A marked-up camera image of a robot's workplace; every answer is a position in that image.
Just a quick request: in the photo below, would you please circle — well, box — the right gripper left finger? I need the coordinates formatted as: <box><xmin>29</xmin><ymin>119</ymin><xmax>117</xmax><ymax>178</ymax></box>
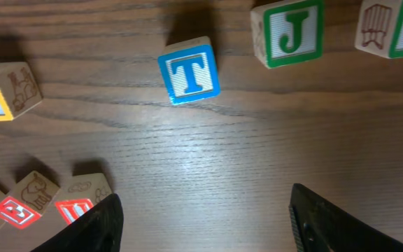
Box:
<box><xmin>32</xmin><ymin>193</ymin><xmax>124</xmax><ymax>252</ymax></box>

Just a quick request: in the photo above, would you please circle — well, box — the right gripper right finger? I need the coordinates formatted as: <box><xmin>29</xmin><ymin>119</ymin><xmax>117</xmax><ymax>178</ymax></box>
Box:
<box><xmin>288</xmin><ymin>183</ymin><xmax>403</xmax><ymax>252</ymax></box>

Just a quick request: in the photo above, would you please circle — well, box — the red U block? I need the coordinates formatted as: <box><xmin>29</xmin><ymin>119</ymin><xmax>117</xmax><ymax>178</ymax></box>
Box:
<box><xmin>54</xmin><ymin>172</ymin><xmax>113</xmax><ymax>225</ymax></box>

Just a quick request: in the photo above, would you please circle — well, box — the red E block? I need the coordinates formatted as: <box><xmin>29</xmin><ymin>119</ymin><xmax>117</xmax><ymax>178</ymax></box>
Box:
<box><xmin>0</xmin><ymin>170</ymin><xmax>62</xmax><ymax>230</ymax></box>

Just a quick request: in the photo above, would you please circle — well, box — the yellow O block bottom row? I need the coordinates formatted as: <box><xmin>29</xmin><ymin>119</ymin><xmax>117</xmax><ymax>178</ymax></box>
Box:
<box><xmin>0</xmin><ymin>62</ymin><xmax>43</xmax><ymax>122</ymax></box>

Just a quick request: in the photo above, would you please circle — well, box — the blue T block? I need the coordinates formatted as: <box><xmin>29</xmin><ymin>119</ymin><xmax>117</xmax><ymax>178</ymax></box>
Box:
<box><xmin>157</xmin><ymin>36</ymin><xmax>220</xmax><ymax>105</ymax></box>

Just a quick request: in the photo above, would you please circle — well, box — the green J block right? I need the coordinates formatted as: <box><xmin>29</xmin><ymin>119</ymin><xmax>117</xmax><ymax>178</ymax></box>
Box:
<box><xmin>250</xmin><ymin>0</ymin><xmax>325</xmax><ymax>69</ymax></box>

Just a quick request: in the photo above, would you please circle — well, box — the green 4 block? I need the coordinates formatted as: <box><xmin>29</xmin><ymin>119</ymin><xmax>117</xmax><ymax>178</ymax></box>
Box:
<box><xmin>355</xmin><ymin>0</ymin><xmax>403</xmax><ymax>59</ymax></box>

